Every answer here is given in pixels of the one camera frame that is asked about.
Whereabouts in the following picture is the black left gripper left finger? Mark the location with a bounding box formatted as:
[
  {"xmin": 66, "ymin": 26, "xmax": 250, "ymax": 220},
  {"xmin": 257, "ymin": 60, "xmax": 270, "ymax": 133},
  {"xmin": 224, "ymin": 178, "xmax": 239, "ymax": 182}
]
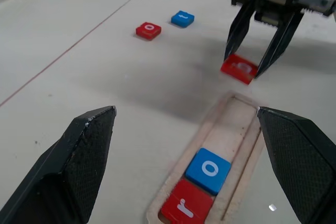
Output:
[{"xmin": 0, "ymin": 105, "xmax": 117, "ymax": 224}]

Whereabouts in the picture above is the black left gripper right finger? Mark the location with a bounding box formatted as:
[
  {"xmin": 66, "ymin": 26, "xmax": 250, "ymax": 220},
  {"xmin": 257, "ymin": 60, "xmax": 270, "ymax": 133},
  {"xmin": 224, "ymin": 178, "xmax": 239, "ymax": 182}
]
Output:
[{"xmin": 256, "ymin": 106, "xmax": 336, "ymax": 224}]

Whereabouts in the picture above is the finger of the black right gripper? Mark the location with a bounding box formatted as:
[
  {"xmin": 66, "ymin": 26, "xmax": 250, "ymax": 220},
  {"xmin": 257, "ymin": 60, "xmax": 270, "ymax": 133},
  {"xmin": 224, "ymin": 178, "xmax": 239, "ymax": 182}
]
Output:
[
  {"xmin": 255, "ymin": 10, "xmax": 306, "ymax": 79},
  {"xmin": 224, "ymin": 0, "xmax": 260, "ymax": 62}
]

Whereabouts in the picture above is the red letter b block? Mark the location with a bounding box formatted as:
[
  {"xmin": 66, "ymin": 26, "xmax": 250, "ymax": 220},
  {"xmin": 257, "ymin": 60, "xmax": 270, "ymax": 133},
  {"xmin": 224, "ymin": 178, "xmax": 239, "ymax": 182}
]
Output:
[{"xmin": 219, "ymin": 53, "xmax": 259, "ymax": 86}]

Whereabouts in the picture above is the blue letter t block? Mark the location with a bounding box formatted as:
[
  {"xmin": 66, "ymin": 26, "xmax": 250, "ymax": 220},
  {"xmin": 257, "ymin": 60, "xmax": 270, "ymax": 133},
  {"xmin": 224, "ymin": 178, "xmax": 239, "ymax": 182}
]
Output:
[{"xmin": 170, "ymin": 10, "xmax": 195, "ymax": 28}]

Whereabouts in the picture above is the long wooden letter tray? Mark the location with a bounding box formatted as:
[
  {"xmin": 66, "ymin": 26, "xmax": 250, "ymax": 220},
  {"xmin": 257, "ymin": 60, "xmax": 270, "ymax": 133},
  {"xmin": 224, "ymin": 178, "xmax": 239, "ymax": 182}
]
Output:
[{"xmin": 145, "ymin": 91, "xmax": 266, "ymax": 224}]

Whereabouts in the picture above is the red letter o block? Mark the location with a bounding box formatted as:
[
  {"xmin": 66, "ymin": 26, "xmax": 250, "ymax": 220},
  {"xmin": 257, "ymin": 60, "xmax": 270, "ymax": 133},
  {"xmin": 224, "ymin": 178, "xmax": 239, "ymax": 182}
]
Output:
[{"xmin": 135, "ymin": 22, "xmax": 162, "ymax": 41}]

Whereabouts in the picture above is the blue letter o block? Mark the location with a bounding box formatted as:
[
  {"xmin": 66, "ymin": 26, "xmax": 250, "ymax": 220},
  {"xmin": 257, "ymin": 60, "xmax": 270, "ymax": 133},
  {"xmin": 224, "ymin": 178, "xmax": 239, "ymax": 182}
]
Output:
[{"xmin": 185, "ymin": 147, "xmax": 232, "ymax": 196}]

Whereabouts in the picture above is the red letter r block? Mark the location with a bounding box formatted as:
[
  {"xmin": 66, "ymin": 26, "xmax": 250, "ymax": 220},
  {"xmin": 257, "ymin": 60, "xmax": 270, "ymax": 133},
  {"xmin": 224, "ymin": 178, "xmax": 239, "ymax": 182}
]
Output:
[{"xmin": 160, "ymin": 178, "xmax": 215, "ymax": 224}]

